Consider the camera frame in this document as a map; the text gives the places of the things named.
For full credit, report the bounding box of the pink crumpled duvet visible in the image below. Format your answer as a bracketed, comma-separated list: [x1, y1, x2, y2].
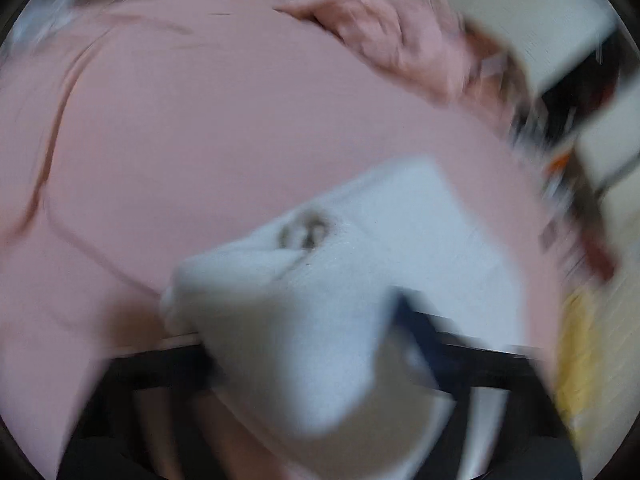
[278, 0, 520, 129]

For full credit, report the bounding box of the pink bed sheet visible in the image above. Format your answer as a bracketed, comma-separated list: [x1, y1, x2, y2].
[1, 0, 560, 479]

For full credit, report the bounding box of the yellow cartoon pillow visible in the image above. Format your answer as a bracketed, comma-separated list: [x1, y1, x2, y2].
[554, 286, 601, 448]

